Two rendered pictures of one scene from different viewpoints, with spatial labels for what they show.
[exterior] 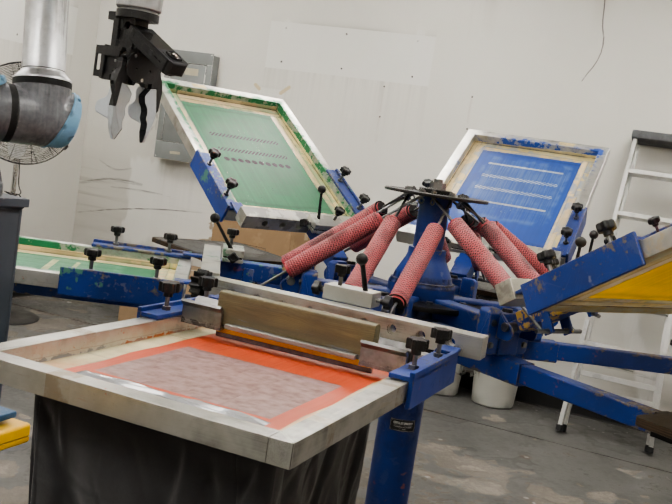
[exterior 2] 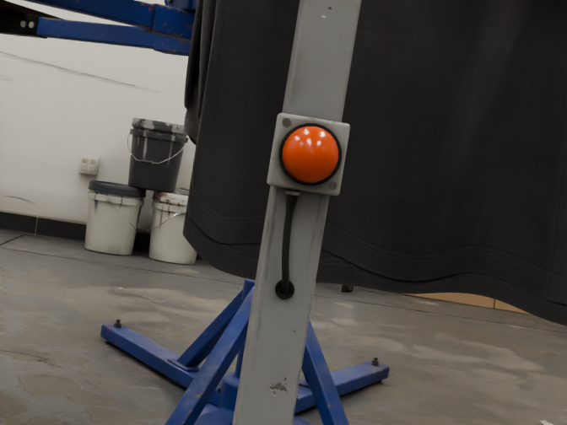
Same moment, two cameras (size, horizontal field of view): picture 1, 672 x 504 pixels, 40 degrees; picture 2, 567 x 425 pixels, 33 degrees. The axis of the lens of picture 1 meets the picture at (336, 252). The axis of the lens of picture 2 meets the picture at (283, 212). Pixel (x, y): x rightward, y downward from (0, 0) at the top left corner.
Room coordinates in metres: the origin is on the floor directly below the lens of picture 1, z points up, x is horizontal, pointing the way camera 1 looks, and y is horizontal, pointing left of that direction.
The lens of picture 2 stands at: (0.61, 0.78, 0.64)
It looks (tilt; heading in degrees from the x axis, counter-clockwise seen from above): 3 degrees down; 334
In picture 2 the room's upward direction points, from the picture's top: 9 degrees clockwise
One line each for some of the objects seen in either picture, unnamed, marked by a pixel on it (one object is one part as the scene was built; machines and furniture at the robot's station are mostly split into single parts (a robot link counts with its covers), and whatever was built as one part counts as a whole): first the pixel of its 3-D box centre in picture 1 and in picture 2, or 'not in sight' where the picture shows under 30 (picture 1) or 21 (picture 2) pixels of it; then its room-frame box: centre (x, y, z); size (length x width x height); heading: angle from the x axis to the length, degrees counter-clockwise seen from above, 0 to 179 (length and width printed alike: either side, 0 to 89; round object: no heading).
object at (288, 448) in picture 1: (242, 364); not in sight; (1.70, 0.14, 0.97); 0.79 x 0.58 x 0.04; 158
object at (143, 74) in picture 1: (130, 48); not in sight; (1.58, 0.39, 1.50); 0.09 x 0.08 x 0.12; 56
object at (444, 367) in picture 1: (423, 375); not in sight; (1.81, -0.21, 0.98); 0.30 x 0.05 x 0.07; 158
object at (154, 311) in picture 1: (184, 317); not in sight; (2.02, 0.31, 0.98); 0.30 x 0.05 x 0.07; 158
